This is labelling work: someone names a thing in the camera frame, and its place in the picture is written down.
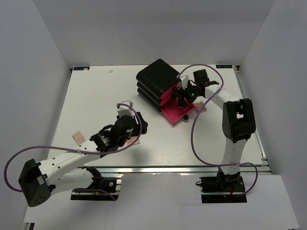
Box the four-colour eyeshadow palette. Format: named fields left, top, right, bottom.
left=126, top=137, right=140, bottom=146

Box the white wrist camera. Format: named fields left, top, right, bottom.
left=117, top=100, right=134, bottom=118
left=178, top=74, right=189, bottom=90

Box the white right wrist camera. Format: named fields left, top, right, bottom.
left=178, top=74, right=189, bottom=90

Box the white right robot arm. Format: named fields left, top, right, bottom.
left=177, top=69, right=256, bottom=191

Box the left blue corner label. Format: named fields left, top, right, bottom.
left=72, top=66, right=90, bottom=71

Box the pink top drawer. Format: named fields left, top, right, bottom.
left=160, top=81, right=181, bottom=100

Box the blue corner label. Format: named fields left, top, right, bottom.
left=215, top=64, right=233, bottom=69
left=72, top=66, right=90, bottom=71

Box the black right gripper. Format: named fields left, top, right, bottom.
left=175, top=80, right=201, bottom=108

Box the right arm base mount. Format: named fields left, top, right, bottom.
left=195, top=175, right=247, bottom=204

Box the pink blush palette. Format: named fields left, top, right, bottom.
left=72, top=131, right=86, bottom=146

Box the black drawer organizer cabinet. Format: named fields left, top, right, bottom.
left=136, top=59, right=179, bottom=112

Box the right blue corner label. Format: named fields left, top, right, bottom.
left=215, top=64, right=233, bottom=69

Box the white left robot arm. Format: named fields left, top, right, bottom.
left=18, top=112, right=148, bottom=207

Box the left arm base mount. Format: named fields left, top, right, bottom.
left=71, top=173, right=122, bottom=201

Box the aluminium table front rail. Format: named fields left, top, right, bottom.
left=76, top=165, right=267, bottom=175

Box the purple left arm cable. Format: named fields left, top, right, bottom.
left=3, top=103, right=144, bottom=201

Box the floral pink palette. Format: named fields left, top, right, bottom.
left=194, top=101, right=207, bottom=114

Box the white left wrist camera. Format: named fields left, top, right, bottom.
left=117, top=100, right=134, bottom=118

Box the pink bottom drawer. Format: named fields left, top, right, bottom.
left=161, top=99, right=196, bottom=125

